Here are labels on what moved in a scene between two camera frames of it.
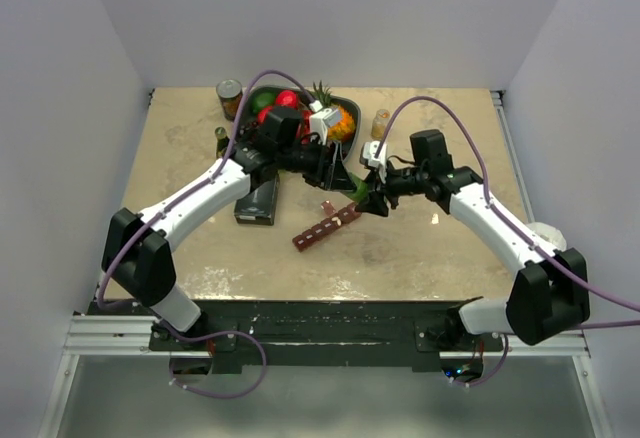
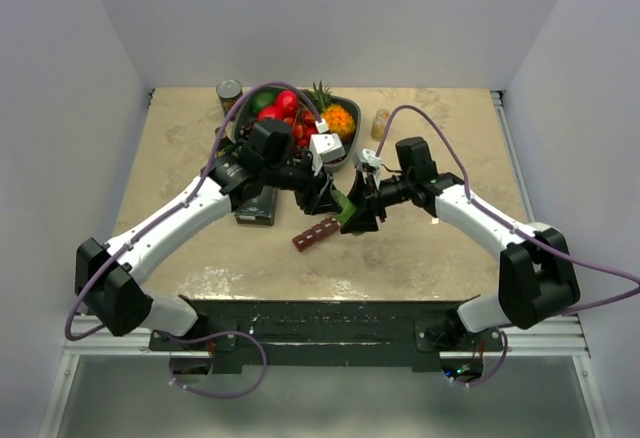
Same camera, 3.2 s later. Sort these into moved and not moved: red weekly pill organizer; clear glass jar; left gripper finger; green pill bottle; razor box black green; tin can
Moved: left gripper finger; green pill bottle
Not moved: clear glass jar; red weekly pill organizer; razor box black green; tin can
